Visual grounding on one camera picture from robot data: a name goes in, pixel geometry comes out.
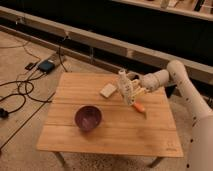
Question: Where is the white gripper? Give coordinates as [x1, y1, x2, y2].
[130, 79, 147, 100]

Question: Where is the white plastic bottle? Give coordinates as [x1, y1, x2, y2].
[117, 69, 134, 105]

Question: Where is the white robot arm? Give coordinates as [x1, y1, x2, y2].
[127, 60, 213, 171]

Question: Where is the white cup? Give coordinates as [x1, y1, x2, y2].
[127, 72, 139, 80]

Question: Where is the orange carrot toy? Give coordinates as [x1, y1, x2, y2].
[133, 102, 146, 115]

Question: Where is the white sponge block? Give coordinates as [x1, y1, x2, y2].
[100, 84, 117, 98]

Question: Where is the wooden table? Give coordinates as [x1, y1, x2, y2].
[35, 72, 185, 168]

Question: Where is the purple bowl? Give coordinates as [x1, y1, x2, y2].
[75, 106, 102, 132]

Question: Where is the dark power adapter box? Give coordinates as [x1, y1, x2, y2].
[38, 60, 55, 73]

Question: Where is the small black device on floor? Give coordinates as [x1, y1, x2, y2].
[25, 62, 37, 71]

